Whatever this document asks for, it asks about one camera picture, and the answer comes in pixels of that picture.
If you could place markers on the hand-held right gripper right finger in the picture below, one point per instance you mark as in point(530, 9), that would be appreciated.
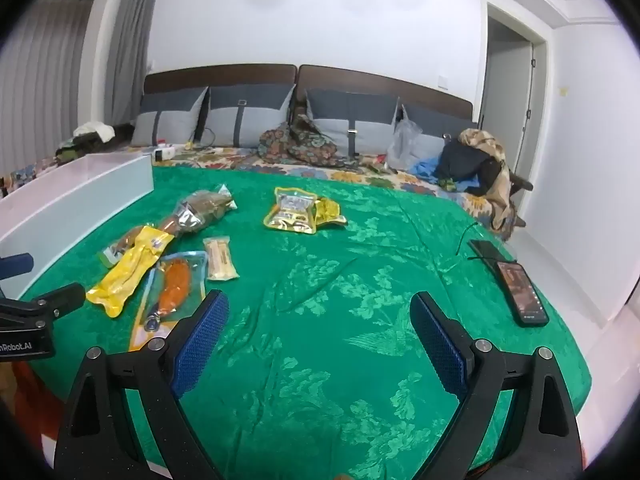
point(440, 350)

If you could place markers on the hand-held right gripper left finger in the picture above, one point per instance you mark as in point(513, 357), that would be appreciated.
point(202, 340)

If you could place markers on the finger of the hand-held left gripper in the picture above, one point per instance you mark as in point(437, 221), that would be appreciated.
point(15, 266)
point(62, 299)

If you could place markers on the clear packet with sausage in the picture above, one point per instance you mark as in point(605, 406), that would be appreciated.
point(172, 287)

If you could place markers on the yellow snack packet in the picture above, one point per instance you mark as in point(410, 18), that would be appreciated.
point(331, 212)
point(127, 277)

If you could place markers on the braised meat packet green label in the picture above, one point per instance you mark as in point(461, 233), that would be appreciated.
point(117, 249)

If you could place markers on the cream wafer bar packet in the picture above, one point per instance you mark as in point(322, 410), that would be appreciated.
point(221, 258)

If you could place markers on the clear packet with brown snack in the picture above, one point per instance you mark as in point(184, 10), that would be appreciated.
point(202, 210)

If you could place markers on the gold foil snack packet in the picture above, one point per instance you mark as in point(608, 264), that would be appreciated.
point(292, 212)

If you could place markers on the black smartphone with lit screen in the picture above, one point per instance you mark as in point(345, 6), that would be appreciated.
point(522, 292)

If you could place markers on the dark smartphone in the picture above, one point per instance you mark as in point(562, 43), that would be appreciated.
point(487, 250)

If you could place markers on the green patterned blanket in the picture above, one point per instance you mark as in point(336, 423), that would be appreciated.
point(320, 280)

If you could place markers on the dark camouflage clothing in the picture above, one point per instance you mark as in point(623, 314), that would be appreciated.
point(82, 147)

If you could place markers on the white cloth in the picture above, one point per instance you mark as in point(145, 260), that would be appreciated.
point(95, 131)

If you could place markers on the blue cloth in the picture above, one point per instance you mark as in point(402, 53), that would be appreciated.
point(425, 167)

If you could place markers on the black bag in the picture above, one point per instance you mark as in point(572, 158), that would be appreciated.
point(465, 165)

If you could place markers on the floral bed sheet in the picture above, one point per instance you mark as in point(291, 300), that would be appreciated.
point(345, 172)

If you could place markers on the grey two-tone pillow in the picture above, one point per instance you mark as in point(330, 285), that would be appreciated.
point(245, 117)
point(167, 117)
point(430, 132)
point(350, 122)

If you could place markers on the clear plastic bag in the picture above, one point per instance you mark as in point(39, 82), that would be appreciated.
point(404, 142)

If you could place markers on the dark floral garment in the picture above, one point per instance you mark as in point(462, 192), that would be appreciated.
point(300, 145)

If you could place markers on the grey curtain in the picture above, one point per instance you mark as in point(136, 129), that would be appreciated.
point(75, 45)

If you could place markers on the white door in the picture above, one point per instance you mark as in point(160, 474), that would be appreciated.
point(507, 105)

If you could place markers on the brown headboard panel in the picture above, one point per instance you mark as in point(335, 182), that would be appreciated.
point(220, 76)

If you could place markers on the grey sofa cushions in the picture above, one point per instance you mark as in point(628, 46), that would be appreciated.
point(385, 85)

